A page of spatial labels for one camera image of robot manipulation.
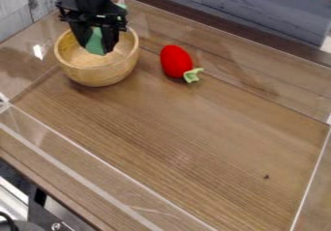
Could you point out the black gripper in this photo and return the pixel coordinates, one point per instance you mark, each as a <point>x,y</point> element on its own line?
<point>85,14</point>

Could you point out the green rectangular block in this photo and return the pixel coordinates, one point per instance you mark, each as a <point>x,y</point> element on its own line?
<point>96,41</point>

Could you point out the light brown wooden bowl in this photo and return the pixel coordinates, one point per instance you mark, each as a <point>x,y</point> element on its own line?
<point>94,70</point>

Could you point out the red felt strawberry toy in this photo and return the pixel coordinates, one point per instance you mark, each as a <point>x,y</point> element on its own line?
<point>177,64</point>

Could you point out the grey blue sofa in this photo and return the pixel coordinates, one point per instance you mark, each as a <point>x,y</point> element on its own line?
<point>302,19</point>

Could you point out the black metal table bracket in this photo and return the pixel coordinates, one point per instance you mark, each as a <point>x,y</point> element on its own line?
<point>39,215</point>

